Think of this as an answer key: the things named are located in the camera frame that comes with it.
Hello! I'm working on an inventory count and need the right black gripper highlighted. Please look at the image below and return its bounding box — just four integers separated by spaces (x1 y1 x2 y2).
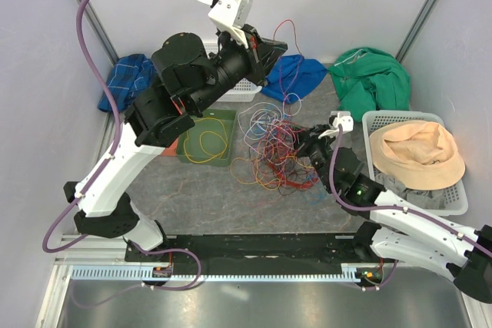
289 124 337 192

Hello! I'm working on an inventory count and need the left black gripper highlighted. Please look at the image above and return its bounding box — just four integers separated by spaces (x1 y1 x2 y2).
191 25 290 115

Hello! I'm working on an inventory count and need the coloured wire pile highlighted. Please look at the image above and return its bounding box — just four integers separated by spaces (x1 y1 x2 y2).
229 92 331 206

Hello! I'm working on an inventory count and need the yellow wire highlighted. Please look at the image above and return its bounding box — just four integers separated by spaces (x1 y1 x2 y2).
182 118 229 164

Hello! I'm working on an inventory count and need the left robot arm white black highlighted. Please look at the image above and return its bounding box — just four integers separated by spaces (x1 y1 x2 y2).
64 25 288 261

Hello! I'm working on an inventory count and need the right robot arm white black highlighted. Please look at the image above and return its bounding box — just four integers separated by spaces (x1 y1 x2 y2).
294 124 491 303

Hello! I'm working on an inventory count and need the bright blue cloth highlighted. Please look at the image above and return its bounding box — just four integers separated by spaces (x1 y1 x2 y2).
261 55 327 104

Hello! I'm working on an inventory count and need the white perforated basket rear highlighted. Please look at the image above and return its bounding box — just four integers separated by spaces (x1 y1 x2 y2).
203 40 261 103

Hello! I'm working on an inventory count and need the white perforated basket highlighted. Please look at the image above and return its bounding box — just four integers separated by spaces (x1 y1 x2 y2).
362 110 468 217
203 40 261 103

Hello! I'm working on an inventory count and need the green garment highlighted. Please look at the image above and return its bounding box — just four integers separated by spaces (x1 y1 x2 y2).
328 47 411 122

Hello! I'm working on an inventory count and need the green plastic tray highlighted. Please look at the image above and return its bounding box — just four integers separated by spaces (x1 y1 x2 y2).
176 109 236 167

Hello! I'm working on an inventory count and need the peach bucket hat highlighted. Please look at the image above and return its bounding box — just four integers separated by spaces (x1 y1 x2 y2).
369 120 466 191

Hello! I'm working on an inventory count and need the blue plaid cloth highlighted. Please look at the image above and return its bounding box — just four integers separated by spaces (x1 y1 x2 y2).
106 54 157 112

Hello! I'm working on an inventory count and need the orange plastic tray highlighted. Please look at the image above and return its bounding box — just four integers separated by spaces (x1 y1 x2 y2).
161 139 178 157

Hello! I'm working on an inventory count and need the grey cloth in basket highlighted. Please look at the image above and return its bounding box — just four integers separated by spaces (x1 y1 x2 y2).
374 173 445 210

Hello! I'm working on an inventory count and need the white perforated basket right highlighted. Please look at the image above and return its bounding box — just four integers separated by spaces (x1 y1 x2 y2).
362 110 468 217

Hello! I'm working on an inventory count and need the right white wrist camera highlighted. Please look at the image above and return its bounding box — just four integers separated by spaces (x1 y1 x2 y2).
318 111 354 139

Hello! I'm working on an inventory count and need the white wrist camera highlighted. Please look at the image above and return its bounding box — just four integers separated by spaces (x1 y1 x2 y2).
318 111 354 139
198 0 253 49

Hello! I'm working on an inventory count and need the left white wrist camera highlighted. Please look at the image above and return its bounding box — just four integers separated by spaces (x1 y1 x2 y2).
198 0 253 49

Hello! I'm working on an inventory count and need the slotted cable duct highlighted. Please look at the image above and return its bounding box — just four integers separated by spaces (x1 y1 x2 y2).
71 265 361 283

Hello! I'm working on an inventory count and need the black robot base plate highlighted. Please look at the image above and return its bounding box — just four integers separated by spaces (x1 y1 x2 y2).
124 232 397 276

